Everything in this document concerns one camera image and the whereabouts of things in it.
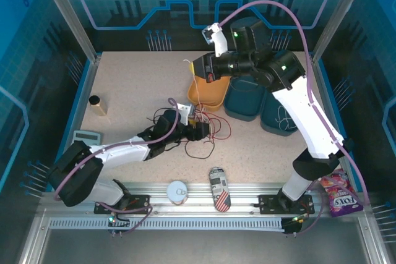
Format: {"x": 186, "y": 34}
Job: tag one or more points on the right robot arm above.
{"x": 306, "y": 121}

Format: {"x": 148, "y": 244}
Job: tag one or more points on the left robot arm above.
{"x": 123, "y": 152}

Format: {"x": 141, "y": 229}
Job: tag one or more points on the orange plastic bin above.
{"x": 213, "y": 94}

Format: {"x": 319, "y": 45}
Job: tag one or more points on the teal plastic bin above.
{"x": 244, "y": 100}
{"x": 272, "y": 118}

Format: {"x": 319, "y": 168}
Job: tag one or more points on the newspaper print can with flag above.
{"x": 219, "y": 188}

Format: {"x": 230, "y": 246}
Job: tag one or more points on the silver tin can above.
{"x": 177, "y": 192}

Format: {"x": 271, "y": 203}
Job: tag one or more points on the gold bottle with black cap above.
{"x": 99, "y": 108}

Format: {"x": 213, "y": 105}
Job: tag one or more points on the white pocket calculator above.
{"x": 88, "y": 136}

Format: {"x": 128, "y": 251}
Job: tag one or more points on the purple candy bag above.
{"x": 343, "y": 202}

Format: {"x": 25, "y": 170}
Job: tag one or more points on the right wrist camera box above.
{"x": 218, "y": 43}

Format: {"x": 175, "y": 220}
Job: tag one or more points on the aluminium mounting rail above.
{"x": 247, "y": 189}

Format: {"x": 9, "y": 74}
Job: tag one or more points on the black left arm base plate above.
{"x": 139, "y": 200}

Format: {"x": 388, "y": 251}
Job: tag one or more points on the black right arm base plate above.
{"x": 269, "y": 203}

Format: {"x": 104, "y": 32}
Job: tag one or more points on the aluminium frame post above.
{"x": 338, "y": 13}
{"x": 69, "y": 16}

